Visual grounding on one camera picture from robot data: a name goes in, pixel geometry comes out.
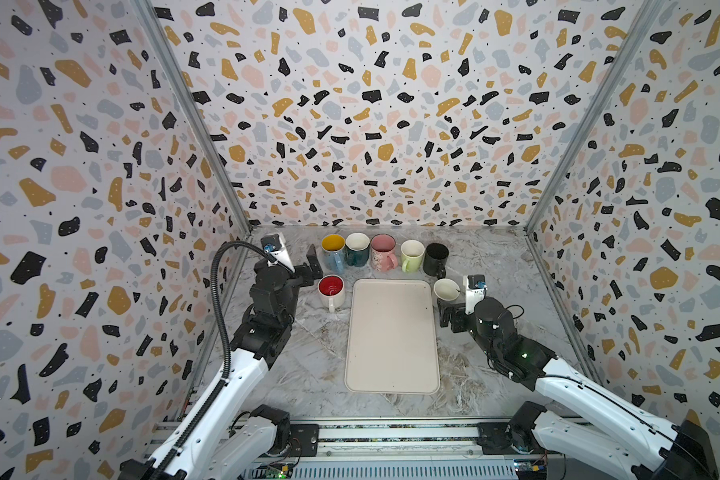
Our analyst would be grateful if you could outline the light blue butterfly mug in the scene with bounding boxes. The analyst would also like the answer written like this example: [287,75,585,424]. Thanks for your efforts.
[321,234,345,275]

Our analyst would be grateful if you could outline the grey mug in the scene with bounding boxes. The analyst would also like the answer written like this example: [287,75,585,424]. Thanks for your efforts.
[433,278,461,308]

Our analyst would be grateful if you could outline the white mug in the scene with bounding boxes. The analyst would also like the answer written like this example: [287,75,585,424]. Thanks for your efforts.
[318,275,346,313]

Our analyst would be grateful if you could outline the dark teal mug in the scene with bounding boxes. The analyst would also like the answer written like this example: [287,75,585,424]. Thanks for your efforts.
[344,232,370,267]

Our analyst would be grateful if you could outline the black mug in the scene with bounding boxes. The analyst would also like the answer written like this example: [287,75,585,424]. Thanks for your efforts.
[423,242,450,279]

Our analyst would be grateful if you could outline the pink ghost pattern mug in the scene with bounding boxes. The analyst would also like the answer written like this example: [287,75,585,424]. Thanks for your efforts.
[370,234,399,272]

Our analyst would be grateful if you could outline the light green mug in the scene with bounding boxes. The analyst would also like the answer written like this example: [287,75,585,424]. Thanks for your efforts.
[400,240,426,273]

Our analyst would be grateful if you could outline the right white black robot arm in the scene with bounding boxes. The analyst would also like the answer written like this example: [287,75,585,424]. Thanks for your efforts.
[438,297,720,479]

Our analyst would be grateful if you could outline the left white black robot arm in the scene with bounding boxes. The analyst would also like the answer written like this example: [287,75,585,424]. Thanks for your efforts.
[119,234,323,479]

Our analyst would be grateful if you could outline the beige plastic tray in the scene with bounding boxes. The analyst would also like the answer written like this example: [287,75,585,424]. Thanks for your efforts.
[345,279,440,395]

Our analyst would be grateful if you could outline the right circuit board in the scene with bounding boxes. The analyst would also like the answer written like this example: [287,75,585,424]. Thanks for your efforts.
[513,460,548,480]

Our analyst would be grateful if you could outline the left green circuit board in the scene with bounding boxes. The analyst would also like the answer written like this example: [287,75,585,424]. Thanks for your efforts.
[251,463,294,479]

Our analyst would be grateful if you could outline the left black corrugated cable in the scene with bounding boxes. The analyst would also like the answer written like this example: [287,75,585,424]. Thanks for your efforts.
[146,239,277,480]

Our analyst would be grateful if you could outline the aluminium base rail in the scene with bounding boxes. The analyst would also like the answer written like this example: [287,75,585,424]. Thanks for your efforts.
[140,416,661,480]

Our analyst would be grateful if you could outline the left corner aluminium post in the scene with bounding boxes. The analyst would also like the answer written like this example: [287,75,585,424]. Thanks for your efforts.
[131,0,252,238]

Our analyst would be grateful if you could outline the corner aluminium post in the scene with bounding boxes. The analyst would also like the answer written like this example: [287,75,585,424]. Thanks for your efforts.
[524,0,662,237]
[131,0,252,238]

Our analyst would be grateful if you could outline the right corner aluminium post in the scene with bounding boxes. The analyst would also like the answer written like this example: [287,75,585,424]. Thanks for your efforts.
[524,0,662,237]

